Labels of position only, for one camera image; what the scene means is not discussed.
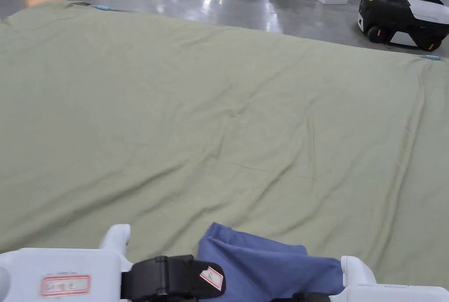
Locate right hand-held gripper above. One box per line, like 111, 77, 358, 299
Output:
290, 255, 449, 302

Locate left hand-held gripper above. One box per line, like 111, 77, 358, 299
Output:
0, 224, 168, 302

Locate bed with pale green sheet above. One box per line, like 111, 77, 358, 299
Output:
0, 1, 449, 302

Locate blue garment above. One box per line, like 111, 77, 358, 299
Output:
197, 222, 345, 302

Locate black and white wheeled robot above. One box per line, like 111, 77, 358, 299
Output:
357, 0, 449, 52

